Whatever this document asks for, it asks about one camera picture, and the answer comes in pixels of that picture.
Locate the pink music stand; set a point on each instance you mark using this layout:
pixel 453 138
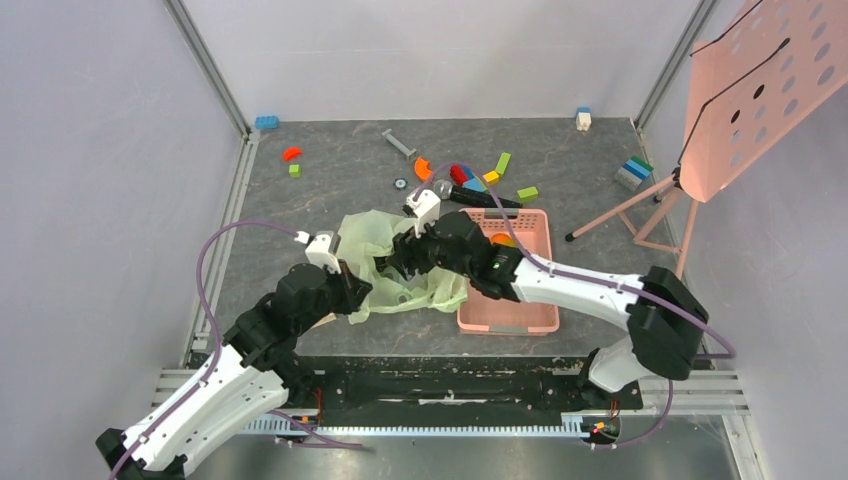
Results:
pixel 773 65

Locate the red arch block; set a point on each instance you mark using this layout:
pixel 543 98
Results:
pixel 291 153

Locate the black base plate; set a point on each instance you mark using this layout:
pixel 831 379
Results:
pixel 348 383

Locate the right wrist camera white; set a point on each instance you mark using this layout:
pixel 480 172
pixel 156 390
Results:
pixel 424 207

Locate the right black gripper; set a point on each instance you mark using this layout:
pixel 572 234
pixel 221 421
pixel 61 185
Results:
pixel 408 254

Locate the pink plastic basket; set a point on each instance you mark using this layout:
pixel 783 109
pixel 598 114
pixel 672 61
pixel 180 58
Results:
pixel 482 315

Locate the fake mango green orange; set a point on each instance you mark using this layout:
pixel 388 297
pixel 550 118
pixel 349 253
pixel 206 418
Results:
pixel 503 239

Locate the orange curved track piece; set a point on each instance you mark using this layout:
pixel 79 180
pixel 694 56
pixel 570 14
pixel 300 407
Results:
pixel 422 169

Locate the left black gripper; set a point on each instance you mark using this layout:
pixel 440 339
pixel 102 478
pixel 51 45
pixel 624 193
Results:
pixel 355 290

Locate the long green block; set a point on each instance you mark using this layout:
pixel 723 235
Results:
pixel 503 163

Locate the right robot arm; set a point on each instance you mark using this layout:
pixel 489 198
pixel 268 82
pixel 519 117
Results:
pixel 663 320

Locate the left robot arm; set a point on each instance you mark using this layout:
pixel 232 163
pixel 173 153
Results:
pixel 255 371

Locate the red blue brick stack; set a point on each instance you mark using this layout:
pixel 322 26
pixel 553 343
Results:
pixel 464 177

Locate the grey blue green brick stack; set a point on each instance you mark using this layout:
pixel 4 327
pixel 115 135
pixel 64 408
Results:
pixel 633 173

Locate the blue brick at wall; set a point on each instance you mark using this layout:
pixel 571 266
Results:
pixel 267 122

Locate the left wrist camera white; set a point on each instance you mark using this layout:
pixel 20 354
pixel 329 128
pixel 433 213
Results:
pixel 321 249

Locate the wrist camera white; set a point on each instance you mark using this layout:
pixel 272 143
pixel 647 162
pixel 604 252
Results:
pixel 321 249
pixel 424 207

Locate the short green block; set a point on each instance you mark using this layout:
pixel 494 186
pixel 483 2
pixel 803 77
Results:
pixel 527 194

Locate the white blue small brick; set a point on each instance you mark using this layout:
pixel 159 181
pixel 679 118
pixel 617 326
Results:
pixel 583 119

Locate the black microphone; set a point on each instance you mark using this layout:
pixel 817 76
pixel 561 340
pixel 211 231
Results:
pixel 471 198

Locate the yellow small block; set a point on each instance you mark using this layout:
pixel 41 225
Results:
pixel 492 177

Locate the white large brick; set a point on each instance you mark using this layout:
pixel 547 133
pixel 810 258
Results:
pixel 326 320

